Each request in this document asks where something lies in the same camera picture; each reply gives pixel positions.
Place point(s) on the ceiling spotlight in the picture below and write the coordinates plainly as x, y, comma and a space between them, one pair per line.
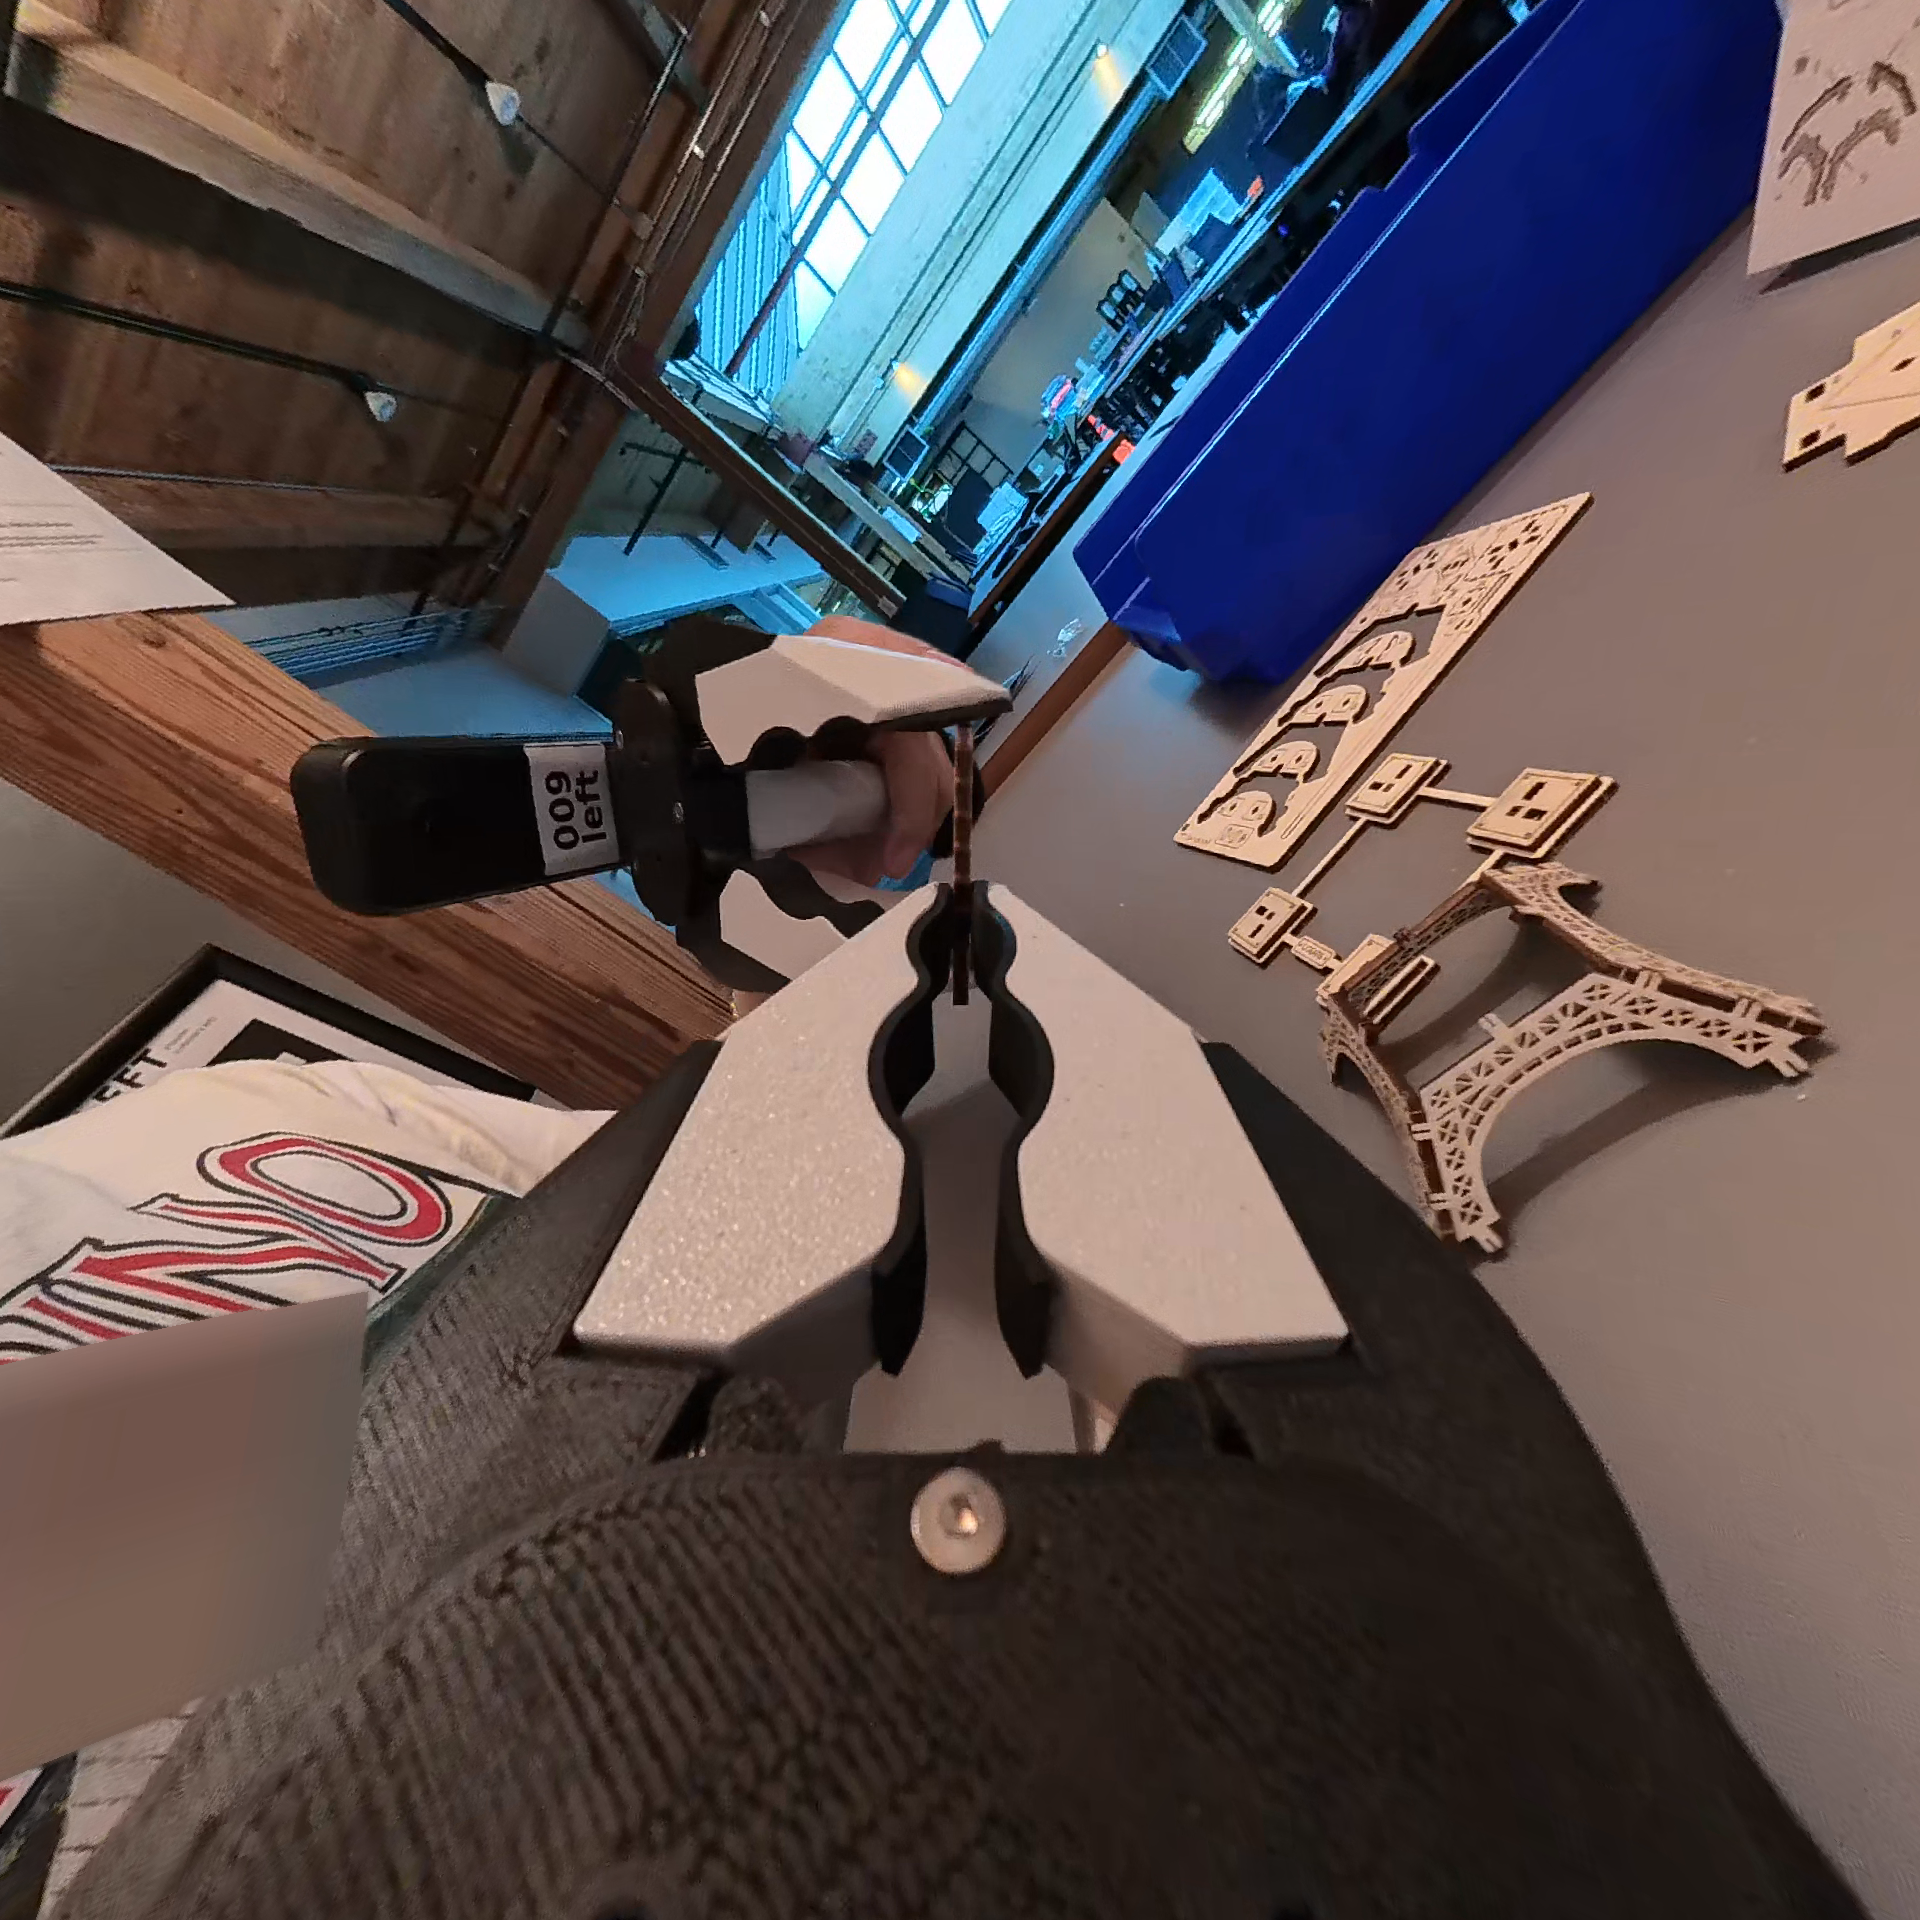
382, 404
508, 102

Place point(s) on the wooden square parts on sprue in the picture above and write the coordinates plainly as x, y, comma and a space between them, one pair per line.
1546, 803

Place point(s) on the thick wooden beam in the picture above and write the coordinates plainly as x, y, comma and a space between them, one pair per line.
308, 719

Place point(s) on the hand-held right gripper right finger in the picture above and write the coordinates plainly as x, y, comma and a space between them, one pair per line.
1187, 1213

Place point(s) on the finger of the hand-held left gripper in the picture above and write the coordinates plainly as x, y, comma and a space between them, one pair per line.
772, 925
859, 684

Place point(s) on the black framed picture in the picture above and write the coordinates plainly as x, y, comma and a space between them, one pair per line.
308, 1022

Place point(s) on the person's left hand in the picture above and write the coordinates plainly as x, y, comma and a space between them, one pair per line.
919, 797

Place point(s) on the folded assembly instruction sheet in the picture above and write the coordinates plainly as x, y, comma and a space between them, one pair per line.
1854, 135

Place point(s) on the blue plastic bin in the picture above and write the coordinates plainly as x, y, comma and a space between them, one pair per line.
1421, 378

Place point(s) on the flat wooden plate with slots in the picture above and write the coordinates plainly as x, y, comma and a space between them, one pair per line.
1854, 404

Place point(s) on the wooden sheet with arch cutouts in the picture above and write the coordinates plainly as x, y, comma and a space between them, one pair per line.
1436, 634

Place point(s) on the white shirt with red print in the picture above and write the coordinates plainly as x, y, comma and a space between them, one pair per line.
228, 1187

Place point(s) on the white printed paper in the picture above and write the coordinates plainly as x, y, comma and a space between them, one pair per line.
75, 537

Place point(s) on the wooden lattice tower base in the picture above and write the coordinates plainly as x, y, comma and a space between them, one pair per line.
1497, 1046

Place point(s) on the small wooden lattice piece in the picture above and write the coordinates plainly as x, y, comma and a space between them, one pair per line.
966, 841

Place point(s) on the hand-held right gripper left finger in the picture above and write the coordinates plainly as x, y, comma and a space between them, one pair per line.
748, 1198

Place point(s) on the grey desk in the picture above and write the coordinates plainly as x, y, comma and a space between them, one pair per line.
1722, 1345

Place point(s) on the large paned window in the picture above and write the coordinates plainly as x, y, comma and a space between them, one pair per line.
859, 159

